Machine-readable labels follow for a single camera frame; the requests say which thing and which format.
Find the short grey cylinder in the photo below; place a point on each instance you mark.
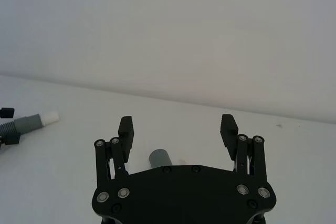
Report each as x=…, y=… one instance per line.
x=159, y=158

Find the white table cloth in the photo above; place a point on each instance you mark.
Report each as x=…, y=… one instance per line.
x=65, y=171

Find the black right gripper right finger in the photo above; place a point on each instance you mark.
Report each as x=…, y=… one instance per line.
x=229, y=137

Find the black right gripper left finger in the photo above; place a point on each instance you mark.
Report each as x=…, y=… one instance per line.
x=125, y=134

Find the grey rod with white tip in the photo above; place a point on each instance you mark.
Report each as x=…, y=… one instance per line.
x=31, y=122

